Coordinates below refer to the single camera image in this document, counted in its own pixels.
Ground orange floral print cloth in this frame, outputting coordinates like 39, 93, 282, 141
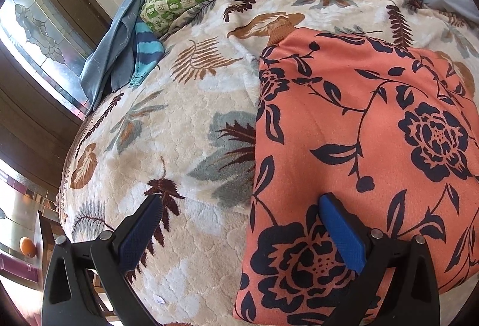
233, 28, 479, 325

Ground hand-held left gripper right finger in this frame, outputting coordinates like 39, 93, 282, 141
318, 193, 441, 326

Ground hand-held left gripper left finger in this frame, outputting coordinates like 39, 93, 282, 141
41, 194, 163, 326

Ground cream leaf print blanket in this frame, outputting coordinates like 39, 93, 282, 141
56, 0, 479, 326

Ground orange ball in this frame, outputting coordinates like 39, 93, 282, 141
19, 237, 37, 258

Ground light blue garment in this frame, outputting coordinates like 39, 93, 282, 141
79, 0, 176, 113

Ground teal striped garment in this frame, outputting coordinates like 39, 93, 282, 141
129, 19, 166, 87

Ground stained glass window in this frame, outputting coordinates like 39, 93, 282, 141
0, 0, 95, 114

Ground dark wooden panel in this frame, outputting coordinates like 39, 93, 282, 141
0, 0, 113, 192

